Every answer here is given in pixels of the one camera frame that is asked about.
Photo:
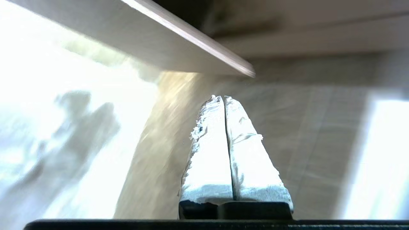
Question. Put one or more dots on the light wooden pull-out drawer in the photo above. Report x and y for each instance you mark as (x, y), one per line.
(153, 38)

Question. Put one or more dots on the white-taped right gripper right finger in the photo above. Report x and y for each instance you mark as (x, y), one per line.
(252, 169)

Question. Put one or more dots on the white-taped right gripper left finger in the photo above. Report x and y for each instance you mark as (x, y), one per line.
(209, 166)

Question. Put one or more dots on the light wooden vanity cabinet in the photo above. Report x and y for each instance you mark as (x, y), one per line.
(319, 32)

